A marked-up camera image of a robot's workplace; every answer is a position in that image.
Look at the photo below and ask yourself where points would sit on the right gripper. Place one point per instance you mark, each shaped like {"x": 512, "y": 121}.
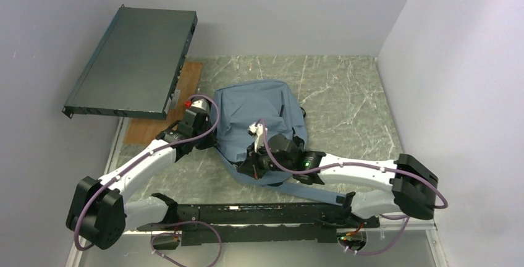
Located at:
{"x": 251, "y": 167}

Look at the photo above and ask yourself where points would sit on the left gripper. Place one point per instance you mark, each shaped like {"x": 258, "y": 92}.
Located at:
{"x": 210, "y": 141}

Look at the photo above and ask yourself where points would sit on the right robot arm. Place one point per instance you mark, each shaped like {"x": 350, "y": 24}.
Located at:
{"x": 400, "y": 185}

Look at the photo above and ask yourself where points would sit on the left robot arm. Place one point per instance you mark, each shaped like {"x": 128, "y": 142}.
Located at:
{"x": 100, "y": 211}

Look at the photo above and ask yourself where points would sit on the brown wooden board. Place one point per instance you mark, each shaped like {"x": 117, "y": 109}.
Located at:
{"x": 143, "y": 131}

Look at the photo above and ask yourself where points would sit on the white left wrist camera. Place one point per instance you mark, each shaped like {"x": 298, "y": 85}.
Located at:
{"x": 198, "y": 103}

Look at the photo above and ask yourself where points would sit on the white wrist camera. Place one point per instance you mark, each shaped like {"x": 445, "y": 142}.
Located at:
{"x": 198, "y": 103}
{"x": 258, "y": 131}

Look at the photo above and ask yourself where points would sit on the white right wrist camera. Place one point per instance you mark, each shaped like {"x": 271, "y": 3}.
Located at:
{"x": 258, "y": 131}

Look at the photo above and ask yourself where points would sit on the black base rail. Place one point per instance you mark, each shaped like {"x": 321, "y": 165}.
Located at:
{"x": 266, "y": 222}

